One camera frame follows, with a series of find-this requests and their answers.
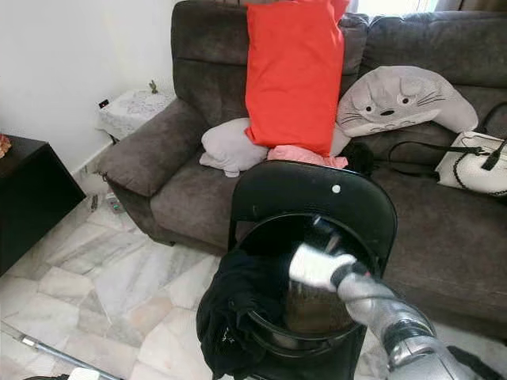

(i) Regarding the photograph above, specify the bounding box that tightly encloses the black garment with small logo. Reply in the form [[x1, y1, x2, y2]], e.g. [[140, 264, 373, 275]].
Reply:
[[196, 249, 294, 380]]

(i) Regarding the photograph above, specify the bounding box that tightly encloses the black round-back chair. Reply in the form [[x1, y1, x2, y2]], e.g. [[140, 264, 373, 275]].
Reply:
[[210, 160, 398, 380]]

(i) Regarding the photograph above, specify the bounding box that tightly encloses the pink folded cloth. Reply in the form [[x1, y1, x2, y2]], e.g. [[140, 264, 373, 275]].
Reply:
[[265, 145, 349, 169]]

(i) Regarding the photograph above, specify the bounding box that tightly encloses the small pale grey cushion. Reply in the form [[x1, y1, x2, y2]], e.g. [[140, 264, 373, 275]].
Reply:
[[200, 117, 270, 177]]

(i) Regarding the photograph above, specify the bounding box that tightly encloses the brown grey fabric sofa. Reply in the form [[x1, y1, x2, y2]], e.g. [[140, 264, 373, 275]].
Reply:
[[97, 0, 507, 341]]

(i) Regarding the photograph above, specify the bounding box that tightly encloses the grey cat-face plush cushion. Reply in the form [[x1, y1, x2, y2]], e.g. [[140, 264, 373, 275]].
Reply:
[[335, 65, 480, 139]]

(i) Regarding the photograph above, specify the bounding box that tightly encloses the large red pillow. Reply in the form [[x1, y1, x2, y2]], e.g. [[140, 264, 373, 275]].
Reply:
[[244, 0, 351, 157]]

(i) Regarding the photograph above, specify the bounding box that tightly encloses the black TV console cabinet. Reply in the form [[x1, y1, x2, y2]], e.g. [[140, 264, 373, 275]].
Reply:
[[0, 135, 86, 276]]

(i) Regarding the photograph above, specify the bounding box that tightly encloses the side table with lace cloth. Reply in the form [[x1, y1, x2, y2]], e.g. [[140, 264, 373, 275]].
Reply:
[[97, 89, 177, 142]]

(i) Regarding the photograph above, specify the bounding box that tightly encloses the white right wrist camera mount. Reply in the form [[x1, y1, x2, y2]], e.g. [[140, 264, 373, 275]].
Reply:
[[288, 241, 359, 292]]

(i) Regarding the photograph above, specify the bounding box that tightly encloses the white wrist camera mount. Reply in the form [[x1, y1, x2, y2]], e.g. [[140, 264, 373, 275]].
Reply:
[[67, 368, 100, 380], [288, 241, 359, 292]]

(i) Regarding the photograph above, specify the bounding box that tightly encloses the white handbag with black straps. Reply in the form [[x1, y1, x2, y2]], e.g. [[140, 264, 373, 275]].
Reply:
[[388, 131, 507, 199]]

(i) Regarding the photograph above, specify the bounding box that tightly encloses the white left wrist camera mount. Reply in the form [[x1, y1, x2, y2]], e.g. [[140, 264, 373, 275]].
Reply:
[[67, 368, 100, 380]]

